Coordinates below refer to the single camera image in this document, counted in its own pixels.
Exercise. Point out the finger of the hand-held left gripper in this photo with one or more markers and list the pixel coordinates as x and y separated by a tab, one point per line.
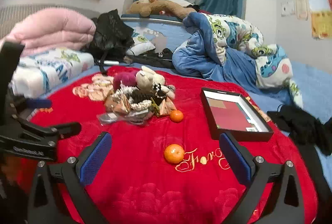
39	103
64	129

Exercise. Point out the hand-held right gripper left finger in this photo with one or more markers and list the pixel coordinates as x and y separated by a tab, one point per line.
96	159

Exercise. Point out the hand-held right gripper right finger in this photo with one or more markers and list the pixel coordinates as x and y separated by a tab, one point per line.
234	159

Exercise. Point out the black shallow box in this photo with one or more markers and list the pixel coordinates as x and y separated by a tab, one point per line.
241	135

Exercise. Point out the orange tangerine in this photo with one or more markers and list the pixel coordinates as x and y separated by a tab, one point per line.
176	116
173	154

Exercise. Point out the white lettered monster pillow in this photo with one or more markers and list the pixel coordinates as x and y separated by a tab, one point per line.
51	68

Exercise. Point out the clear plastic packet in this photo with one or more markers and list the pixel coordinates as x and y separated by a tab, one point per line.
109	119

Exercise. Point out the red plush blanket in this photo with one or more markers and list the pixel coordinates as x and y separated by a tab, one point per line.
134	182

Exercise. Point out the gold pyramid wrapper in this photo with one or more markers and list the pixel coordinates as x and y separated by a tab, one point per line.
118	104

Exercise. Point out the white blue lace scrunchie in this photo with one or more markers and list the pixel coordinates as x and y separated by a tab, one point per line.
123	91

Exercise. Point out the cream lace scrunchie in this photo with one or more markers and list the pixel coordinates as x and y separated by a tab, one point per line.
141	104

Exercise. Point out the pink quilt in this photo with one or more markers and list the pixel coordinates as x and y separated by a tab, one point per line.
51	29

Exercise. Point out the black clothing heap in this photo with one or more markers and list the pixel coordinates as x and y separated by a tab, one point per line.
300	123

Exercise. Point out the dark brown furry scrunchie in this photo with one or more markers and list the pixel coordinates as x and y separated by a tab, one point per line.
141	97

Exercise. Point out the magenta fluffy earmuffs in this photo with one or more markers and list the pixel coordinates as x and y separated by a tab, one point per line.
124	78

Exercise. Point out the white slim charger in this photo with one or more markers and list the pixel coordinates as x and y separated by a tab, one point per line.
112	62

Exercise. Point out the peach triangular wrapper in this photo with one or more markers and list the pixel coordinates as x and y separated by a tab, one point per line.
163	107

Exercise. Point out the black cream-edged scrunchie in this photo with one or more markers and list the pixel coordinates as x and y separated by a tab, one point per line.
159	90

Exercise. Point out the beige plush bunny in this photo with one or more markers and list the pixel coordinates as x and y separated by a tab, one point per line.
147	78

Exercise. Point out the blue monster print blanket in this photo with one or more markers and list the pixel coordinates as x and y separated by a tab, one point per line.
233	63

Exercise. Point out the black puffer jacket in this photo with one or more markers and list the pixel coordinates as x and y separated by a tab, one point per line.
109	32

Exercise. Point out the black garment with trinkets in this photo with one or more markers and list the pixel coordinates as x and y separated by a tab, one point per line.
150	59

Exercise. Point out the small monster print pillow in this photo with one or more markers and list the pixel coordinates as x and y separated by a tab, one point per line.
141	43

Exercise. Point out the blue bed headboard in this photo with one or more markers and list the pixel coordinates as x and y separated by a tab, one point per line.
166	32

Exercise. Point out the brown plush dog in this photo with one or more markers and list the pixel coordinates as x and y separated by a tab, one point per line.
160	6

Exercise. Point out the white wall sticker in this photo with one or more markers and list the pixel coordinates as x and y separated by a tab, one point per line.
288	8

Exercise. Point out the yellow wall poster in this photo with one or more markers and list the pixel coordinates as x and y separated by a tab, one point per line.
321	24

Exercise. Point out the pale pink wall paper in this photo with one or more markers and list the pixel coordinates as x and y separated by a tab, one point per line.
302	7

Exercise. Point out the white wall paper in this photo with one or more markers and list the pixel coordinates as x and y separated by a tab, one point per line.
317	1

